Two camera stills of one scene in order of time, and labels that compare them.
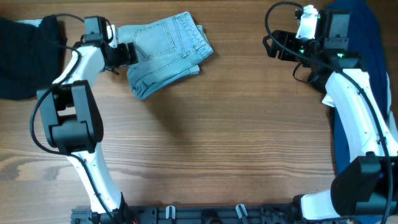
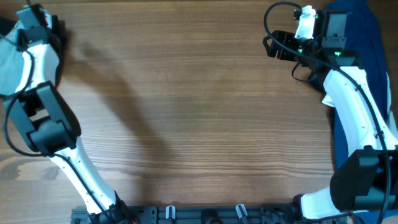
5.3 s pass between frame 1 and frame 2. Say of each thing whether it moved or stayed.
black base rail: stayed
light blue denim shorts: moved
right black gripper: stayed
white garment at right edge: stayed
